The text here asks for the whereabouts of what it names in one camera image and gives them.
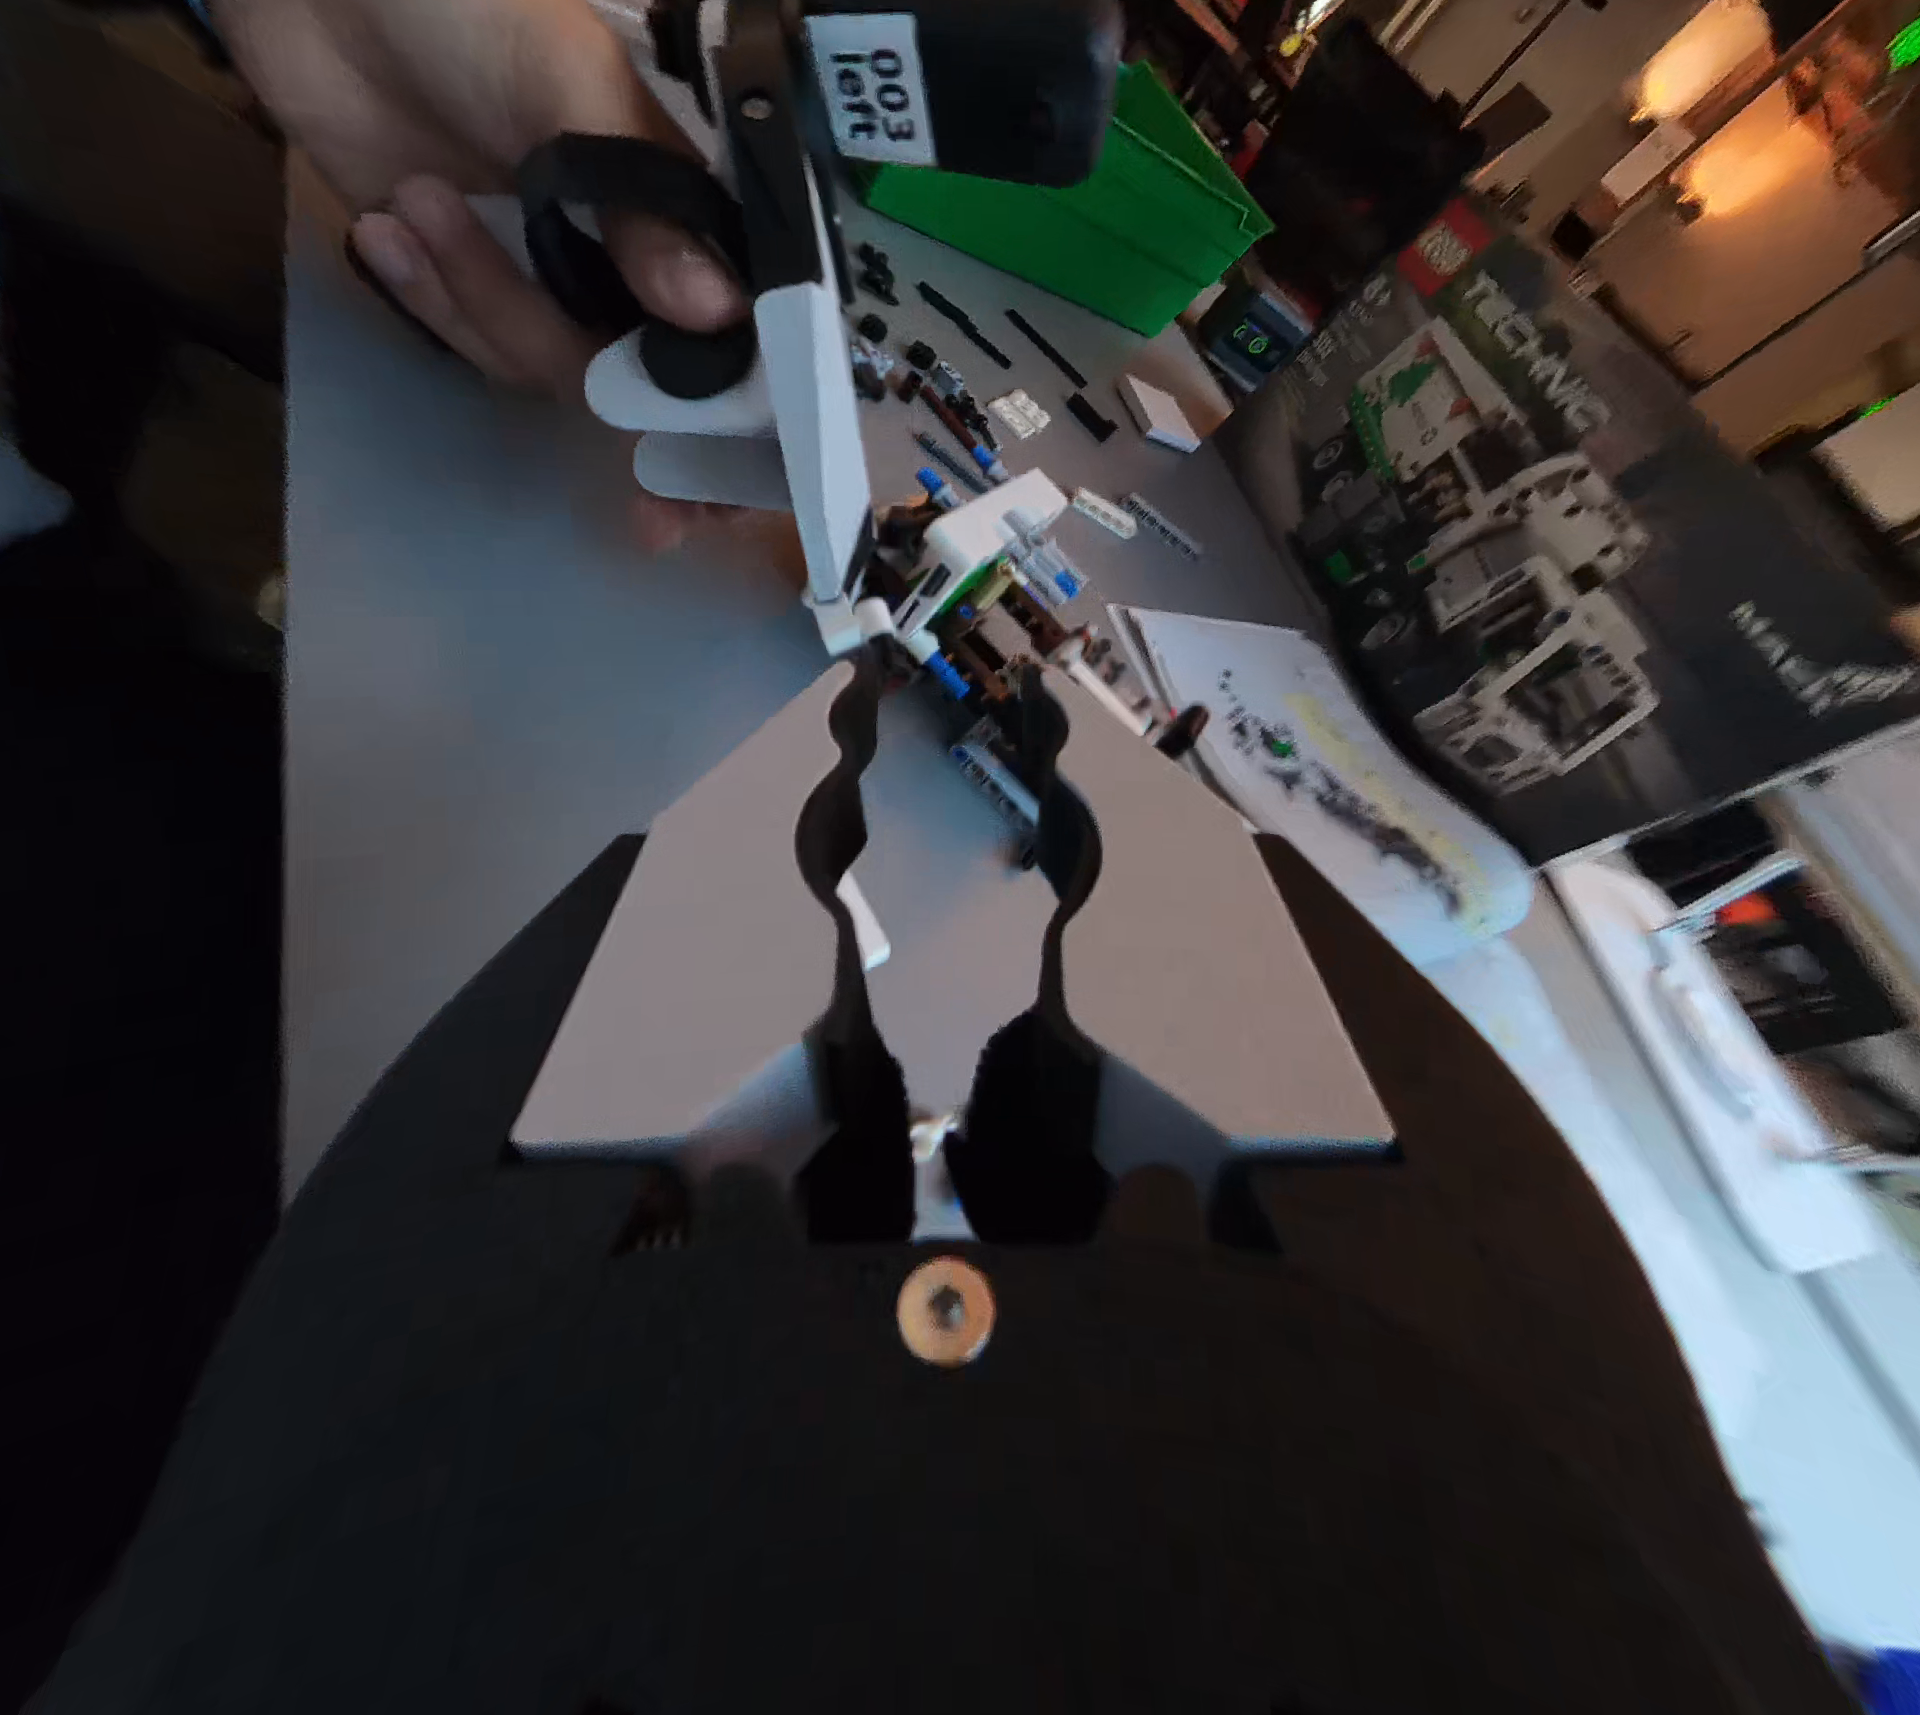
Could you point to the lego set box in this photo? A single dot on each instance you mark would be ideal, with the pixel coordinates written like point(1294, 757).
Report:
point(1544, 515)

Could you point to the white lego piece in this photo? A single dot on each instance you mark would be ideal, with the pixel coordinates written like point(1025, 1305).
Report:
point(869, 923)

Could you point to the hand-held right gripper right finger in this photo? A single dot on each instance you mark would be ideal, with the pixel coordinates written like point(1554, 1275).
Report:
point(1217, 999)

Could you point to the small white box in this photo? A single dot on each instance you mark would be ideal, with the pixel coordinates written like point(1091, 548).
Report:
point(1162, 415)

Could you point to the small black lego piece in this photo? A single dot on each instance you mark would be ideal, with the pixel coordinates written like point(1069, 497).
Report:
point(1091, 415)

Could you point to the small white lego plate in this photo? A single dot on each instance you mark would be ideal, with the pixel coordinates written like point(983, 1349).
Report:
point(1018, 415)

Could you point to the person's left hand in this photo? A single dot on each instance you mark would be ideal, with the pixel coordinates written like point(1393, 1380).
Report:
point(391, 19)

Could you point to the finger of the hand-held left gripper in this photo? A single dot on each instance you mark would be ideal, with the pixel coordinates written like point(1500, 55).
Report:
point(818, 469)

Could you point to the white lego beam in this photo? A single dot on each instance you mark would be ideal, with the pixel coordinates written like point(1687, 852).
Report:
point(1099, 513)

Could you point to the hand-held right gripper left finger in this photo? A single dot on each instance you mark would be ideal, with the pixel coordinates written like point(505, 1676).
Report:
point(690, 999)

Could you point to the black floor lamp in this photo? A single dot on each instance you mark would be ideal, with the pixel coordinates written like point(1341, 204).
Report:
point(1552, 19)

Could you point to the black lego axle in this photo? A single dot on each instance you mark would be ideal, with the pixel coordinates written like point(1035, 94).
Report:
point(1044, 344)
point(962, 322)

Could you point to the partly built lego truck model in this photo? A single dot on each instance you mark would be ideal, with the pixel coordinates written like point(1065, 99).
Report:
point(983, 560)

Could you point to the dark device with green light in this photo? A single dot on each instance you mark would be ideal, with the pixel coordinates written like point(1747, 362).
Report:
point(1263, 337)

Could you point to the white storage box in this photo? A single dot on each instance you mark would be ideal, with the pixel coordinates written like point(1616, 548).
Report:
point(1726, 1038)

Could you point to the lego instruction booklet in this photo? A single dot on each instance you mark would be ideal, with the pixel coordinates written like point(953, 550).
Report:
point(1337, 753)

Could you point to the scattered small lego pieces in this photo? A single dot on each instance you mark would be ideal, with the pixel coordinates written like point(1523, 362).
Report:
point(924, 384)

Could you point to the green plastic bin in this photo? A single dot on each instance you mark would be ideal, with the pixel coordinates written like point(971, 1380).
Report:
point(1079, 198)

